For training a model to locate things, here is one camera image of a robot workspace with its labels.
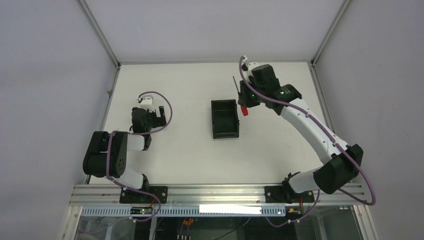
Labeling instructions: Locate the red handled screwdriver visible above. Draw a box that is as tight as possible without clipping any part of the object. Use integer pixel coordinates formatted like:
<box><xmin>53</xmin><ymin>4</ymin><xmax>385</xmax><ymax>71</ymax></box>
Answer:
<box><xmin>232</xmin><ymin>76</ymin><xmax>249</xmax><ymax>116</ymax></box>

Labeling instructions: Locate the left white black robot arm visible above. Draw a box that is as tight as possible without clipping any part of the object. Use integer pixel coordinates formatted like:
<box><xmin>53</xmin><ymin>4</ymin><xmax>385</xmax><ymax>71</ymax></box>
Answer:
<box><xmin>82</xmin><ymin>106</ymin><xmax>168</xmax><ymax>193</ymax></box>

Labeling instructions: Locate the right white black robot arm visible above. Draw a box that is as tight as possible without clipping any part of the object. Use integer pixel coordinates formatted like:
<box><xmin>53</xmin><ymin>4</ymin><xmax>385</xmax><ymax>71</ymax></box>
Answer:
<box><xmin>238</xmin><ymin>62</ymin><xmax>364</xmax><ymax>203</ymax></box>

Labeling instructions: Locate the black plastic bin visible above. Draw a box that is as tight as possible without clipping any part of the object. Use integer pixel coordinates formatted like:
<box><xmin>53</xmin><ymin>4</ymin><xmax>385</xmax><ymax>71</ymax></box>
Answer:
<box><xmin>211</xmin><ymin>99</ymin><xmax>240</xmax><ymax>140</ymax></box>

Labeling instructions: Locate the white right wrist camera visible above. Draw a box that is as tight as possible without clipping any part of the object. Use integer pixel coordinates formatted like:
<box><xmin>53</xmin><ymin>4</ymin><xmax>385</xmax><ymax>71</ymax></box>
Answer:
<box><xmin>241</xmin><ymin>55</ymin><xmax>260</xmax><ymax>72</ymax></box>

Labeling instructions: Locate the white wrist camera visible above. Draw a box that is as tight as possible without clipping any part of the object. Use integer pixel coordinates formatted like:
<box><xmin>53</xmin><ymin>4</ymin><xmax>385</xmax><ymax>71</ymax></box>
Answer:
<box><xmin>241</xmin><ymin>55</ymin><xmax>260</xmax><ymax>72</ymax></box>
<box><xmin>137</xmin><ymin>95</ymin><xmax>156</xmax><ymax>113</ymax></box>

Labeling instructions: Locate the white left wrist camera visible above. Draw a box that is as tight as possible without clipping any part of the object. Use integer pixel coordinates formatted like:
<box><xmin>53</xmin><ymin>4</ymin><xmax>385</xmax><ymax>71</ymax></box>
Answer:
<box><xmin>137</xmin><ymin>95</ymin><xmax>156</xmax><ymax>113</ymax></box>

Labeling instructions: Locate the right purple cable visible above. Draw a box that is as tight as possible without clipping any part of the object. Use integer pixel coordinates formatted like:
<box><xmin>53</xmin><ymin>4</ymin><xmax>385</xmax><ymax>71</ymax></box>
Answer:
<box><xmin>239</xmin><ymin>55</ymin><xmax>377</xmax><ymax>229</ymax></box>

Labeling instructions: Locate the purple cable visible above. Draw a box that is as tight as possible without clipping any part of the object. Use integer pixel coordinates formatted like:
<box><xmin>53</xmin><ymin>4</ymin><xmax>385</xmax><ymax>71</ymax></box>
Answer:
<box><xmin>239</xmin><ymin>55</ymin><xmax>377</xmax><ymax>229</ymax></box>
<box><xmin>76</xmin><ymin>91</ymin><xmax>173</xmax><ymax>237</ymax></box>

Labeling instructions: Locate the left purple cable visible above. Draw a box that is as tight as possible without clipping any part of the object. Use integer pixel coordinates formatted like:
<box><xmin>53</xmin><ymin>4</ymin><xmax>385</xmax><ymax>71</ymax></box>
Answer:
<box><xmin>76</xmin><ymin>91</ymin><xmax>173</xmax><ymax>237</ymax></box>

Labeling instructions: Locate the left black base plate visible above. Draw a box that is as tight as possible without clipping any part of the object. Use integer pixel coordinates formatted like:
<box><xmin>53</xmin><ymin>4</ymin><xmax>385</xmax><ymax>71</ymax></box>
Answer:
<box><xmin>119</xmin><ymin>185</ymin><xmax>168</xmax><ymax>204</ymax></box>

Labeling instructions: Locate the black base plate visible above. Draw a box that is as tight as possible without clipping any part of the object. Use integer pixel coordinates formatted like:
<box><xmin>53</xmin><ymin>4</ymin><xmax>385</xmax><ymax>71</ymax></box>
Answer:
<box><xmin>119</xmin><ymin>185</ymin><xmax>168</xmax><ymax>204</ymax></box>
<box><xmin>264</xmin><ymin>185</ymin><xmax>315</xmax><ymax>204</ymax></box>

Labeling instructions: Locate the front aluminium mounting rail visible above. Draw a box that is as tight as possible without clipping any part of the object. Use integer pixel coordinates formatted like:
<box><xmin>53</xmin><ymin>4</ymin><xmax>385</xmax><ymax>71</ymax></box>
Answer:
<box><xmin>69</xmin><ymin>183</ymin><xmax>370</xmax><ymax>207</ymax></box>

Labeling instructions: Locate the white slotted cable duct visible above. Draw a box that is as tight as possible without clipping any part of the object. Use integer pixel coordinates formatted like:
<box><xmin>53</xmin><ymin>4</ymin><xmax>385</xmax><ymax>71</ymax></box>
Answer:
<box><xmin>81</xmin><ymin>204</ymin><xmax>286</xmax><ymax>217</ymax></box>

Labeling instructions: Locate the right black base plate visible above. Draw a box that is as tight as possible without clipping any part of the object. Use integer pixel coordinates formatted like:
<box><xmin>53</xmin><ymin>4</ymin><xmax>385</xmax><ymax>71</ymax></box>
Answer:
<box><xmin>264</xmin><ymin>185</ymin><xmax>315</xmax><ymax>204</ymax></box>

